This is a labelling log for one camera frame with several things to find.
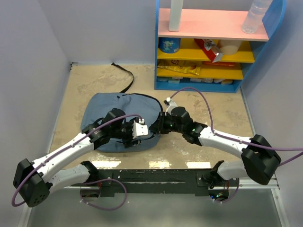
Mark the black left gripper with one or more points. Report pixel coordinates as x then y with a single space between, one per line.
129 142

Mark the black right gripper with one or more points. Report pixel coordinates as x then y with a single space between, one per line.
158 126

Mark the blue fabric backpack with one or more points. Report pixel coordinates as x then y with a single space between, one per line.
103 107

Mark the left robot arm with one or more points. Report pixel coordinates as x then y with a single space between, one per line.
35 180

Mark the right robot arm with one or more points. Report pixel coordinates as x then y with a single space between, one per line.
236 146

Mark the yellow chips bag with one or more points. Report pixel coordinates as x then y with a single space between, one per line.
180 66

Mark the red flat box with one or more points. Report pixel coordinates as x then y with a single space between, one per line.
220 64

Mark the blue wooden shelf unit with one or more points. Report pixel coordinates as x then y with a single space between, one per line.
215 25

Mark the blue snack can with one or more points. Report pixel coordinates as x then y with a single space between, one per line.
169 44

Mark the red silver snack box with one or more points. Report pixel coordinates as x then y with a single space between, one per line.
210 49

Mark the white round container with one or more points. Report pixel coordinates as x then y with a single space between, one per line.
229 47

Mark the white tall bottle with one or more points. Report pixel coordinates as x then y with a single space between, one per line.
176 7

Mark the clear plastic water bottle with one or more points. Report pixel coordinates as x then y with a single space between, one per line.
255 15

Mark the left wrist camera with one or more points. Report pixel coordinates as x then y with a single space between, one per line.
140 129

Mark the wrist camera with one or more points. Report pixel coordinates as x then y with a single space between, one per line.
170 105
140 129

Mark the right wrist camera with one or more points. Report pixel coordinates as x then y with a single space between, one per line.
170 105

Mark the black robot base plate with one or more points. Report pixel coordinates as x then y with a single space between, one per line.
165 181

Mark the aluminium rail frame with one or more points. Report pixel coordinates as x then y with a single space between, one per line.
36 180

